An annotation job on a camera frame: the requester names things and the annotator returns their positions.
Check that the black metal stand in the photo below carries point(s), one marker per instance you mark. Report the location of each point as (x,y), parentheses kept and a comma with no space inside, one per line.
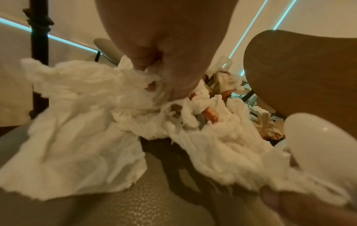
(39,44)

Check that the person's left hand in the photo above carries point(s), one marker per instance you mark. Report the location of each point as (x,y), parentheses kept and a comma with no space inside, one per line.
(164,28)

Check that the white glossy ceramic spoon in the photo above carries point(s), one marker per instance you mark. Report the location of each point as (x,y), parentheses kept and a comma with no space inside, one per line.
(320,143)

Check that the white tissue paper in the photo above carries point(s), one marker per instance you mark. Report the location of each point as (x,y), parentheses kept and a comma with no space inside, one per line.
(83,123)

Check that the brown wooden chair back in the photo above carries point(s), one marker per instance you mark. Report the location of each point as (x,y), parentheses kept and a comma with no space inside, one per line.
(301,72)

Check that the orange food scrap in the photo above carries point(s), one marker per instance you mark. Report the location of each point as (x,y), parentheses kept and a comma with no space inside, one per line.
(212,115)

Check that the cream artificial flower arrangement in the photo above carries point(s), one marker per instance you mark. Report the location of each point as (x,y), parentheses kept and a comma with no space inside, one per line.
(267,125)

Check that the cyan light strip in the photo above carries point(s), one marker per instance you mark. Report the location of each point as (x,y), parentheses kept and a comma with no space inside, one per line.
(55,39)
(281,17)
(248,28)

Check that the person's right hand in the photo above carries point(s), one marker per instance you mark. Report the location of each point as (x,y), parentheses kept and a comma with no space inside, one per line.
(309,209)

